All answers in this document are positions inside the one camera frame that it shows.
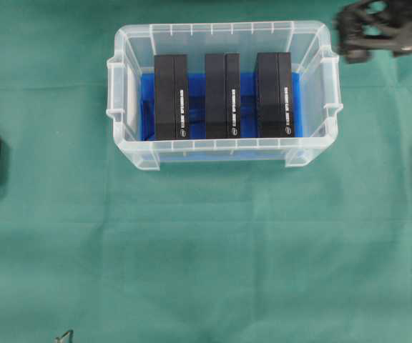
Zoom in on clear plastic storage case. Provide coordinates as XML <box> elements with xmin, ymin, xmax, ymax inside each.
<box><xmin>106</xmin><ymin>21</ymin><xmax>343</xmax><ymax>170</ymax></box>

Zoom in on blue liner sheet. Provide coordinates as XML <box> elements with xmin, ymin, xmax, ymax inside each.
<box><xmin>139</xmin><ymin>73</ymin><xmax>303</xmax><ymax>141</ymax></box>

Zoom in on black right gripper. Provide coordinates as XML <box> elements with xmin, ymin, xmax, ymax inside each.
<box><xmin>334</xmin><ymin>1</ymin><xmax>412</xmax><ymax>64</ymax></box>

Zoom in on small metal bracket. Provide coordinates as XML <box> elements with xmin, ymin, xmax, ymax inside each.
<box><xmin>54</xmin><ymin>329</ymin><xmax>74</xmax><ymax>343</ymax></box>

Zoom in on green table cloth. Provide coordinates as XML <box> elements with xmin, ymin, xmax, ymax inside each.
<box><xmin>0</xmin><ymin>1</ymin><xmax>412</xmax><ymax>342</ymax></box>

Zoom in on black camera box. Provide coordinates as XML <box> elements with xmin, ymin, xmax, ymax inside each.
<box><xmin>205</xmin><ymin>54</ymin><xmax>241</xmax><ymax>139</ymax></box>
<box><xmin>154</xmin><ymin>54</ymin><xmax>190</xmax><ymax>141</ymax></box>
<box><xmin>255</xmin><ymin>52</ymin><xmax>295</xmax><ymax>138</ymax></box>

